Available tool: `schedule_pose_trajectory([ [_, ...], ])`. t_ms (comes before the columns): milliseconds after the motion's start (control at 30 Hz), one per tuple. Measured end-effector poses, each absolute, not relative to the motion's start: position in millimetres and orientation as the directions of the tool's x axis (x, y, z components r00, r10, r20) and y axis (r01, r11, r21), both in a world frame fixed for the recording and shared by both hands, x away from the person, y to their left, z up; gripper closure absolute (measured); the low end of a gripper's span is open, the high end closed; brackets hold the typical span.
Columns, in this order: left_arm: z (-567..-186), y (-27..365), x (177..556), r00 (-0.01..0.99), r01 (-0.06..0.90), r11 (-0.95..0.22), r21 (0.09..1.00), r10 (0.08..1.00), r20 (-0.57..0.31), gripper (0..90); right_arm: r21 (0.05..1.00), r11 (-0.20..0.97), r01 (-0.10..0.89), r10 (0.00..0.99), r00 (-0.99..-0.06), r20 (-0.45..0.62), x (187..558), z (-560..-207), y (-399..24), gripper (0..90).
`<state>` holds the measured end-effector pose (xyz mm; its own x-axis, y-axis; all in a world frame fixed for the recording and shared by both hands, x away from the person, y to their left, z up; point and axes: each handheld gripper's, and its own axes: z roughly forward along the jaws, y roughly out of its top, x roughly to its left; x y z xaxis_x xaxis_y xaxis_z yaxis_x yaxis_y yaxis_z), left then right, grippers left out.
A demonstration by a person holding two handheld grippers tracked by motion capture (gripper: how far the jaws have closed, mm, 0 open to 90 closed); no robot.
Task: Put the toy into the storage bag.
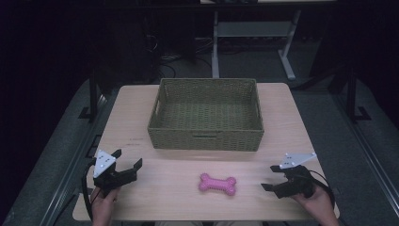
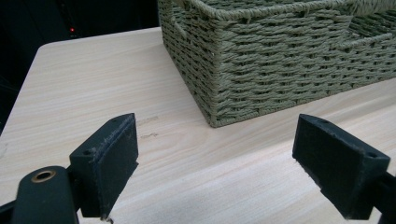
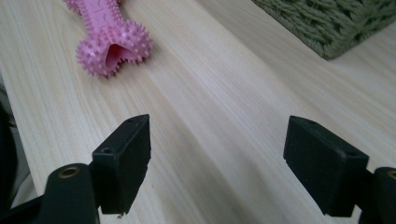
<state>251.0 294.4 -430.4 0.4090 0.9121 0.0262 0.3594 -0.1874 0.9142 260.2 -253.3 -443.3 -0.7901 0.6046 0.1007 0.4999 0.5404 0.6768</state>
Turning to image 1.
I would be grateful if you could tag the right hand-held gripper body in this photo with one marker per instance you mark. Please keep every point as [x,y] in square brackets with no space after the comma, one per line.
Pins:
[295,183]

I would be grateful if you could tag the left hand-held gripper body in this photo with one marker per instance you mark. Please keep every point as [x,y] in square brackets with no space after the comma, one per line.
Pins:
[108,180]

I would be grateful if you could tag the person's left hand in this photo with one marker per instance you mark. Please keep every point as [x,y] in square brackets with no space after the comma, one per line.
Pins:
[102,205]

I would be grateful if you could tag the person's right hand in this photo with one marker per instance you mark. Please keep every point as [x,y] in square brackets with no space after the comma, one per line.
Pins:
[318,204]

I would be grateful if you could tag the pink bone-shaped toy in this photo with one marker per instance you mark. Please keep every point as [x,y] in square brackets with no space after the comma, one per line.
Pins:
[217,184]

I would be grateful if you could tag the black metal stand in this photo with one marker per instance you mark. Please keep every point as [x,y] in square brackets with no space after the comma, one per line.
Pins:
[93,100]
[353,100]

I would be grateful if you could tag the green woven basket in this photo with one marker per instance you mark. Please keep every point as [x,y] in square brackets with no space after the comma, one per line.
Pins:
[207,116]

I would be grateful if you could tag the white metal desk frame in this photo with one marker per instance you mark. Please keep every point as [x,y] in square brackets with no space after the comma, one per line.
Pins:
[255,29]

